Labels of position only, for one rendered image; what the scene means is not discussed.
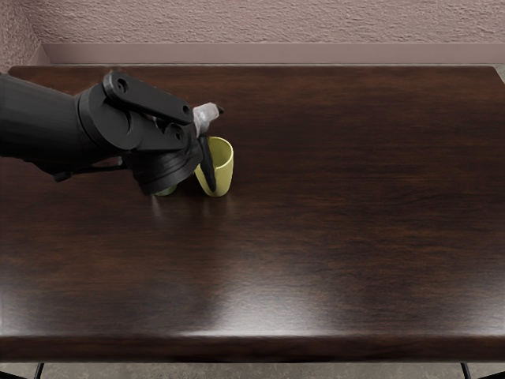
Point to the yellow-green cup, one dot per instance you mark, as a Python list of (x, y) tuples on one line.
[(224, 166)]

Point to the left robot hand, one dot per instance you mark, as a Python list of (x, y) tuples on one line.
[(206, 118)]

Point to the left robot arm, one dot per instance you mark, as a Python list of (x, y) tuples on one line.
[(59, 122)]

